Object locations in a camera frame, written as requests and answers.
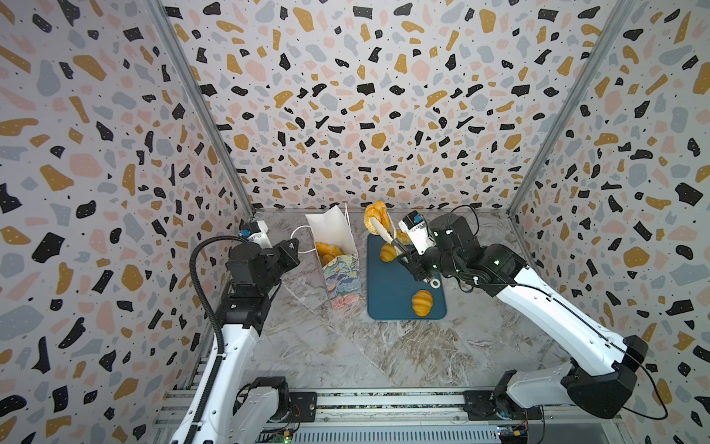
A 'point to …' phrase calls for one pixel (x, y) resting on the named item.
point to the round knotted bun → (377, 209)
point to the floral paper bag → (343, 273)
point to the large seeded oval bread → (327, 252)
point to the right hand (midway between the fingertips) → (401, 256)
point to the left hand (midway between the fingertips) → (301, 239)
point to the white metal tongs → (391, 237)
